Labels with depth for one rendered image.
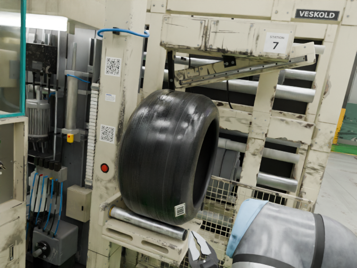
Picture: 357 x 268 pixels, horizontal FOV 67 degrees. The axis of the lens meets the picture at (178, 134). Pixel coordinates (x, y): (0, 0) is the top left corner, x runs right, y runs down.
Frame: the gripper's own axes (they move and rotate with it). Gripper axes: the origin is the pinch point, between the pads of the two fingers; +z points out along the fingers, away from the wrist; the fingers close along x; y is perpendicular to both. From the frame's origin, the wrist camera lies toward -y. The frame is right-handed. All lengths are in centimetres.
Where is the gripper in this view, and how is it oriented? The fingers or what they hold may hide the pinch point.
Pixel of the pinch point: (192, 234)
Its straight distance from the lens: 95.5
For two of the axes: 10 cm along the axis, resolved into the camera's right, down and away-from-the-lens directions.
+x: 9.3, -2.8, 2.4
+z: -3.7, -7.7, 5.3
